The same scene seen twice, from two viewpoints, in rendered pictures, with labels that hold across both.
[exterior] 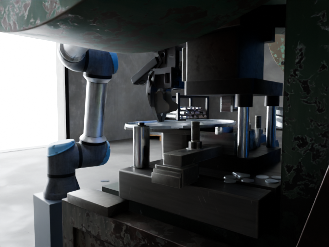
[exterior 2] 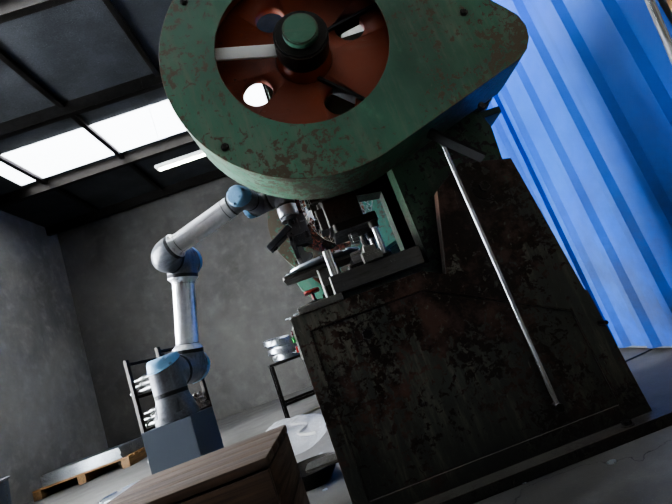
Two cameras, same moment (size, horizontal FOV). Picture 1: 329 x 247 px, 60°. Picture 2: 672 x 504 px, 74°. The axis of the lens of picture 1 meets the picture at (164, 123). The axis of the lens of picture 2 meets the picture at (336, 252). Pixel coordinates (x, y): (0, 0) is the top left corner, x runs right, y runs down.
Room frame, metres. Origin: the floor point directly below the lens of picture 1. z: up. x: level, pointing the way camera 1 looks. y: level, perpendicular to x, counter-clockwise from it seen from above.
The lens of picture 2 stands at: (-0.47, 0.99, 0.50)
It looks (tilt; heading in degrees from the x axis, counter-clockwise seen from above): 11 degrees up; 318
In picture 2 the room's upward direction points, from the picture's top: 20 degrees counter-clockwise
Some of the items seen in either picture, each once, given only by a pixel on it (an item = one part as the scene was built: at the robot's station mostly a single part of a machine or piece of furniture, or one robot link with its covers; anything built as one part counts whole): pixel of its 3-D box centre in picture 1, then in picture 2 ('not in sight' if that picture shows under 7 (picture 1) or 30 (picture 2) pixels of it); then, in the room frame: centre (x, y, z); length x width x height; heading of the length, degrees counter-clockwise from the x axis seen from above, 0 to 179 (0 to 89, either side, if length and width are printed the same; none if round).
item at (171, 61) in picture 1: (166, 68); (297, 231); (0.79, -0.01, 0.94); 0.09 x 0.08 x 0.12; 51
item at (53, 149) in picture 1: (62, 156); (167, 372); (1.21, 0.44, 0.62); 0.13 x 0.12 x 0.14; 125
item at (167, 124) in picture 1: (179, 123); (322, 264); (0.76, -0.04, 0.79); 0.29 x 0.29 x 0.01
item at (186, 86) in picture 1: (235, 94); (355, 231); (0.66, -0.16, 0.86); 0.20 x 0.16 x 0.05; 141
